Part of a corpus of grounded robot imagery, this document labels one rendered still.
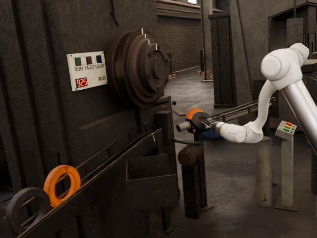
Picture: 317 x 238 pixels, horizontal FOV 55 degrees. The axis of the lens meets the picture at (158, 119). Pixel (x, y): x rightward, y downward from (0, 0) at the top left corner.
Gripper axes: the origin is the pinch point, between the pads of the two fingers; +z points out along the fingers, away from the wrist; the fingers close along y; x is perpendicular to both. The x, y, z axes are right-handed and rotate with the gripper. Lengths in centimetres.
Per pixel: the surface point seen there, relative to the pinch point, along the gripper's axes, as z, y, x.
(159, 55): -9, -35, 50
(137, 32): -8, -47, 64
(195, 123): -1.0, -6.4, -0.7
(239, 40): 162, 173, 41
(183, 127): 2.9, -13.8, -2.6
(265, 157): -25, 37, -29
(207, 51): 702, 497, -26
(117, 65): -15, -63, 48
